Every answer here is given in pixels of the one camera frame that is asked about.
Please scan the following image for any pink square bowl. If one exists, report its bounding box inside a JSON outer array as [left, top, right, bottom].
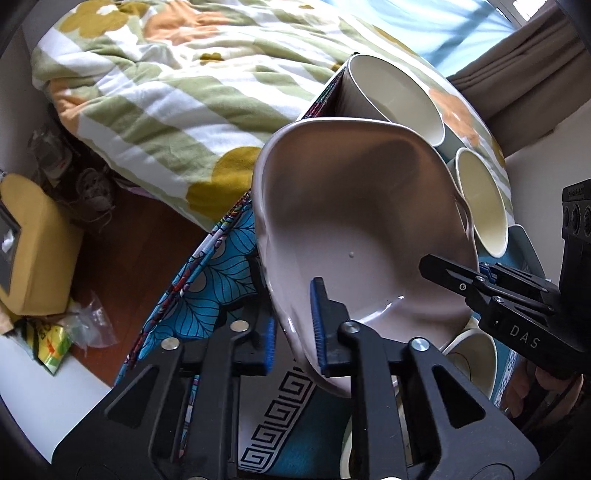
[[252, 117, 478, 398]]

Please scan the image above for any cream round bowl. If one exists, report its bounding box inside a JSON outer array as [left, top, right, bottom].
[[448, 148, 509, 258]]

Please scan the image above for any person's right hand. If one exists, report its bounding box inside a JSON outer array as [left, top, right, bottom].
[[501, 359, 584, 423]]

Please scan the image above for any yellow inside bowl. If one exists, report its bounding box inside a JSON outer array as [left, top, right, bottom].
[[443, 317, 498, 399]]

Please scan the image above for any blue patterned tablecloth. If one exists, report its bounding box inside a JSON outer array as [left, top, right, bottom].
[[115, 68, 546, 480]]

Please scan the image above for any white shallow plate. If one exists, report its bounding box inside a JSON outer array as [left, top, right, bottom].
[[339, 376, 413, 479]]

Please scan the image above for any green snack packet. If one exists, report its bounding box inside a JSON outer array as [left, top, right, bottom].
[[25, 318, 72, 375]]

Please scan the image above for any white round bowl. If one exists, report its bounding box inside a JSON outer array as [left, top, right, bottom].
[[337, 54, 445, 147]]

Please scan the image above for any yellow box on floor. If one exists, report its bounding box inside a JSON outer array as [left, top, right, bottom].
[[1, 173, 83, 316]]

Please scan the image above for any right brown curtain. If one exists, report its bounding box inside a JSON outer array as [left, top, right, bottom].
[[448, 1, 590, 156]]

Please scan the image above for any floral striped quilt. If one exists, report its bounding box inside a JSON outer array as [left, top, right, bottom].
[[31, 1, 511, 230]]

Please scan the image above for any light blue hanging sheet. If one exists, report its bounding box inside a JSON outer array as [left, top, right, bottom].
[[332, 0, 515, 76]]

